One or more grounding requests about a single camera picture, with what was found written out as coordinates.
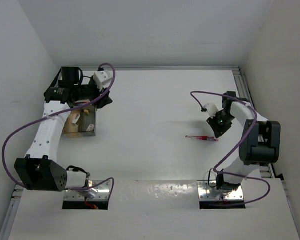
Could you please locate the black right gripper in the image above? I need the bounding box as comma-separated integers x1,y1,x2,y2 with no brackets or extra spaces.
207,112,236,139

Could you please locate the pink refill pen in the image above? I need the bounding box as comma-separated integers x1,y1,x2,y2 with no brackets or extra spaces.
191,136,219,142

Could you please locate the pink stapler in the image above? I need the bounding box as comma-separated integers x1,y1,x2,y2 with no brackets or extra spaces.
71,114,81,125

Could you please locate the white boxed eraser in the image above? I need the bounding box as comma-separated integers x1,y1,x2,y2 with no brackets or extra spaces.
86,123,95,132

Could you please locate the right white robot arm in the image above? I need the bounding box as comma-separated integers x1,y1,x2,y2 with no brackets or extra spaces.
202,91,281,193

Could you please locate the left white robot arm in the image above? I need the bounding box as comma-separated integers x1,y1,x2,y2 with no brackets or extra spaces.
14,63,116,192

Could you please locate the red gel pen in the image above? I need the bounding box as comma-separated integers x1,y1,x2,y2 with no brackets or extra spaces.
185,135,218,142

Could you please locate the clear acrylic organizer box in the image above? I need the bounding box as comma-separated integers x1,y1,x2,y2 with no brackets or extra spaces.
62,105,98,138

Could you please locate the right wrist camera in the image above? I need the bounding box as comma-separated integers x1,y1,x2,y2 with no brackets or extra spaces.
201,103,219,119

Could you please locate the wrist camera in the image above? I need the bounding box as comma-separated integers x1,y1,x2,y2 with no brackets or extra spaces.
201,103,219,119
93,70,112,91

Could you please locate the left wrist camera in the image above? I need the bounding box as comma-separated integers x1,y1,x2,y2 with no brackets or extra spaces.
93,70,112,91

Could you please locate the black cable on base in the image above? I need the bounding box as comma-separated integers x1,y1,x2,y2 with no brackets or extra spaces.
207,167,220,190

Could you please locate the aluminium frame rail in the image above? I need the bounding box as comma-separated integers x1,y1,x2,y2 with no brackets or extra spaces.
79,65,241,73

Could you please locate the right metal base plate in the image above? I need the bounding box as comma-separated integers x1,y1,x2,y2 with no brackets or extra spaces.
197,180,244,202

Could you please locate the metal base plate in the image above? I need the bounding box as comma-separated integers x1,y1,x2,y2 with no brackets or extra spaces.
63,179,113,202
197,180,244,202

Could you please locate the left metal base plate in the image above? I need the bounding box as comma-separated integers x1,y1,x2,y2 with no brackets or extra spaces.
63,179,113,202

